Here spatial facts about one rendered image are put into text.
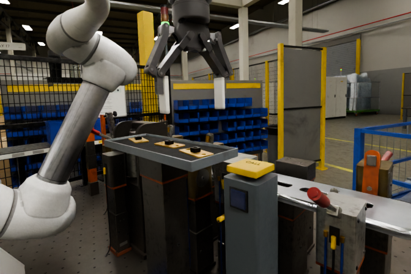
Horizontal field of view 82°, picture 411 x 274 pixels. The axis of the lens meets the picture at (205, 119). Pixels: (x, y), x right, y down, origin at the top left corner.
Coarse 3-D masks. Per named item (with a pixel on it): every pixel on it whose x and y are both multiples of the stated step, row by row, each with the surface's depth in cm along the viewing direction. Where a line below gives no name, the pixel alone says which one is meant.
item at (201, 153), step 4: (188, 148) 54; (192, 148) 50; (196, 148) 49; (200, 148) 50; (184, 152) 50; (188, 152) 50; (192, 152) 50; (196, 152) 49; (200, 152) 49; (204, 152) 49; (208, 152) 49; (196, 156) 46; (200, 156) 46; (204, 156) 46; (208, 156) 47
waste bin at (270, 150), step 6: (270, 126) 430; (276, 126) 432; (270, 132) 397; (276, 132) 390; (270, 138) 400; (276, 138) 393; (270, 144) 402; (276, 144) 394; (270, 150) 404; (276, 150) 396; (270, 156) 406; (276, 156) 397; (270, 162) 408
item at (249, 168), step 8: (240, 160) 43; (248, 160) 43; (256, 160) 43; (232, 168) 40; (240, 168) 39; (248, 168) 39; (256, 168) 38; (264, 168) 39; (272, 168) 40; (248, 176) 38; (256, 176) 37
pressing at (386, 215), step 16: (288, 176) 80; (288, 192) 67; (304, 192) 67; (352, 192) 66; (304, 208) 60; (368, 208) 57; (384, 208) 56; (400, 208) 56; (368, 224) 50; (384, 224) 49; (400, 224) 49
